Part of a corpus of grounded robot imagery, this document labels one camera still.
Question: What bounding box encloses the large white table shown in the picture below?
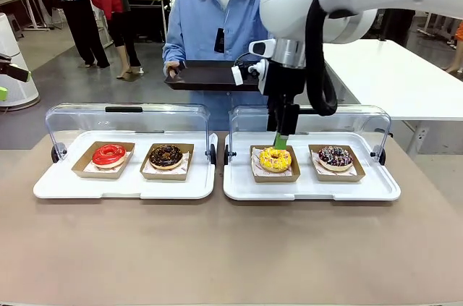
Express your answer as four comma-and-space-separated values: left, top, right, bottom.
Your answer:
321, 38, 463, 158

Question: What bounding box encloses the person's right forearm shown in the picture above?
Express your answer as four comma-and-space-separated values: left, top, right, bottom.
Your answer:
161, 29, 190, 67

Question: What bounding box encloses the chocolate glazed donut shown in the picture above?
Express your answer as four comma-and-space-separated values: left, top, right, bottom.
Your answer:
148, 144, 184, 171

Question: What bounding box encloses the person in blue shirt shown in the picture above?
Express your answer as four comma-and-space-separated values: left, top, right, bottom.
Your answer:
161, 0, 276, 132

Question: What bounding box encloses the clear plastic tray lid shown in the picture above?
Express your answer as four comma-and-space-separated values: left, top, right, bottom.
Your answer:
227, 104, 394, 166
44, 102, 218, 166

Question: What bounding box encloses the white display tray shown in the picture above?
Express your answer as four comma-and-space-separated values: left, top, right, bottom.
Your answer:
33, 130, 217, 201
223, 131, 402, 202

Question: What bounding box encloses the yellow sprinkled donut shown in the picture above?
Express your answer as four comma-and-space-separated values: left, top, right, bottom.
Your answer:
259, 146, 292, 174

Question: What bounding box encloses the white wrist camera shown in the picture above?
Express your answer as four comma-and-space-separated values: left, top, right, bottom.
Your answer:
231, 59, 271, 87

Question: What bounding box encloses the person's right hand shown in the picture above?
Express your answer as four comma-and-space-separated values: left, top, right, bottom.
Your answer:
163, 61, 182, 81

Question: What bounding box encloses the chocolate sprinkled donut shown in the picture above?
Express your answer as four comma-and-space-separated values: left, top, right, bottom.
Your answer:
317, 145, 354, 172

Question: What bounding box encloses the dark brown serving tray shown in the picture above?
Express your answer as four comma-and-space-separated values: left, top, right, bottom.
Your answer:
163, 59, 271, 93

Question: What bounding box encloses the brown cardboard donut box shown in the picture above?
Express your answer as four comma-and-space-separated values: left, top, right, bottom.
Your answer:
140, 143, 195, 182
307, 144, 367, 183
71, 140, 136, 179
250, 144, 302, 184

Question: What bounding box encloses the red glazed donut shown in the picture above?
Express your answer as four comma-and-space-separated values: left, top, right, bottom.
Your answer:
91, 143, 127, 171

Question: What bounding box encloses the black cable hose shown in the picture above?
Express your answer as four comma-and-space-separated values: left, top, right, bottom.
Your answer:
305, 0, 372, 118

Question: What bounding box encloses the white printed paper liner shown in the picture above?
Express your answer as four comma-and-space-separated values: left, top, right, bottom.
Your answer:
313, 151, 358, 177
251, 146, 295, 177
83, 149, 133, 174
143, 151, 191, 176

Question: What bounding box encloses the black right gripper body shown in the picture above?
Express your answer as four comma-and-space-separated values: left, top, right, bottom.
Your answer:
258, 59, 308, 108

